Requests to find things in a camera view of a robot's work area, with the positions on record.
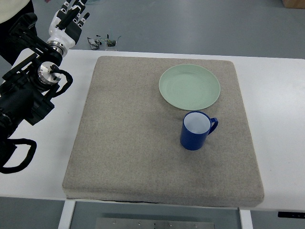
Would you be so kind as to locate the grey fabric cushion mat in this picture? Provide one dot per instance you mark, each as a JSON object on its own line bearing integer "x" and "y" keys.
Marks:
{"x": 128, "y": 143}

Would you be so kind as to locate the blue mug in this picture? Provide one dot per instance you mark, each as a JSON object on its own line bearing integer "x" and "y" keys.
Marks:
{"x": 196, "y": 126}

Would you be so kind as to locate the white table frame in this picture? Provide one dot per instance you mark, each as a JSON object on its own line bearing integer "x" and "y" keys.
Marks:
{"x": 69, "y": 206}

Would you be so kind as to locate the black table control panel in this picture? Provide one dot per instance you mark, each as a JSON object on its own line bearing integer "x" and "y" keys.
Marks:
{"x": 291, "y": 215}

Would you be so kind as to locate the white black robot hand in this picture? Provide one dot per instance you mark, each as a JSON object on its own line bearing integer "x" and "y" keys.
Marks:
{"x": 67, "y": 23}

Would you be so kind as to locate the metal base plate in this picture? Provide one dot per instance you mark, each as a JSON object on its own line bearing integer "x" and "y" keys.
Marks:
{"x": 118, "y": 223}

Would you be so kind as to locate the cardboard box corner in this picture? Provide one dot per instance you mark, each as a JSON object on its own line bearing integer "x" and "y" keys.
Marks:
{"x": 294, "y": 4}

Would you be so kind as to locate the light green plate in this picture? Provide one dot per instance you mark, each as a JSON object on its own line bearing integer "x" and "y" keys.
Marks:
{"x": 189, "y": 87}

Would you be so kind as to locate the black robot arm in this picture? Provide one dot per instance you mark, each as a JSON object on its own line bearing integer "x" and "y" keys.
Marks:
{"x": 27, "y": 91}

